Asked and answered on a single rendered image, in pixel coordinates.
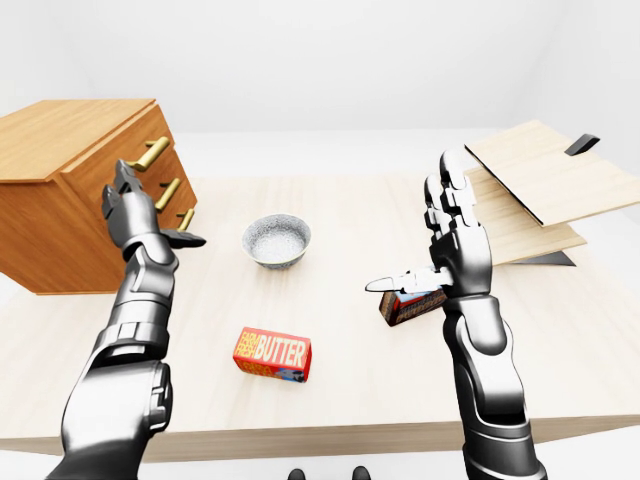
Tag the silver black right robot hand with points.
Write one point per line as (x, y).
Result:
(462, 250)

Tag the wooden drawer, medium front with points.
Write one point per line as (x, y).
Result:
(173, 165)

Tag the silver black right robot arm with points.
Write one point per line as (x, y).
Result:
(487, 380)

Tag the small dark shape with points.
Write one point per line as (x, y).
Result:
(297, 474)
(361, 473)

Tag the brown printed food box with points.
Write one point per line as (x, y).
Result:
(412, 306)

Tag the red butter box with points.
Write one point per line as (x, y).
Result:
(275, 354)

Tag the grey patterned bowl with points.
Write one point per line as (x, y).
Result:
(276, 242)

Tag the wooden drawer, large front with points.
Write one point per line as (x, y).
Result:
(87, 175)

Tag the wooden drawer, small front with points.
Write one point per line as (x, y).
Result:
(191, 197)

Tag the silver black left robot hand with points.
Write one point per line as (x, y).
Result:
(132, 215)

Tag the pale wooden slat board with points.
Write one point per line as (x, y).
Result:
(520, 235)

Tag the wooden cabinet with drawers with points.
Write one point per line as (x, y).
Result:
(45, 220)

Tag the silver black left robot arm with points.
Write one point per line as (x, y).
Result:
(135, 320)

